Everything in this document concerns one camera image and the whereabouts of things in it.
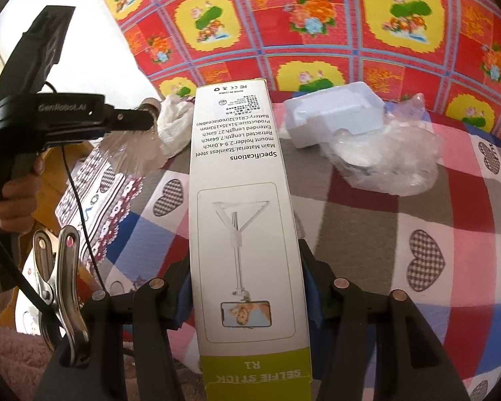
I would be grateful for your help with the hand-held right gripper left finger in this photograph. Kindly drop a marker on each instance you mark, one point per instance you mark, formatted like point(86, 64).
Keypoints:
point(183, 305)

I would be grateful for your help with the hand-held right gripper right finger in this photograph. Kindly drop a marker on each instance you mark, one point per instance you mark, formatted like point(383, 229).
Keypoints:
point(319, 305)

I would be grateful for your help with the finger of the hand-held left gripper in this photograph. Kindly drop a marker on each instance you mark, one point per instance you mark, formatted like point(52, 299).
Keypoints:
point(129, 120)

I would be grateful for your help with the clear plastic bottle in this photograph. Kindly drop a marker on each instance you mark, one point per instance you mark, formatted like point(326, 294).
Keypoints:
point(133, 150)

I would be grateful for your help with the white plastic bag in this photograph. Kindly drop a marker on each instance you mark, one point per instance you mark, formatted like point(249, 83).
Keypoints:
point(175, 121)

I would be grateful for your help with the white selfie stick box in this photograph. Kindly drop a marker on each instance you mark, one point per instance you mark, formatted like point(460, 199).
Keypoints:
point(246, 217)

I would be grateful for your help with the person's left hand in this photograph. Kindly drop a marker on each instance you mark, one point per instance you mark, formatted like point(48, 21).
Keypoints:
point(21, 209)

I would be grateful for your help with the checked heart bed sheet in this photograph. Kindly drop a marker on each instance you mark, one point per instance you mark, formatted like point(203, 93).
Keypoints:
point(380, 225)

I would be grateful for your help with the metal spring clip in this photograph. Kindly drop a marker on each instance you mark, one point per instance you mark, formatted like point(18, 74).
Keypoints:
point(62, 300)

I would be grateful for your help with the clear plastic bag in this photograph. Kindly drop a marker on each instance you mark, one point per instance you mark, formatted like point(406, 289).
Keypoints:
point(392, 158)

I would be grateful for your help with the pink fleece garment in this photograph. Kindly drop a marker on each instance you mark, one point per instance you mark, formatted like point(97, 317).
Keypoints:
point(12, 363)

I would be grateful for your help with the white plastic tray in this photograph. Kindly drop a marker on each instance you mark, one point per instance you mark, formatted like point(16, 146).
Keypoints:
point(334, 112)

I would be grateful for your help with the red floral printed blanket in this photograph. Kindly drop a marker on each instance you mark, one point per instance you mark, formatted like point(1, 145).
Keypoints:
point(317, 29)

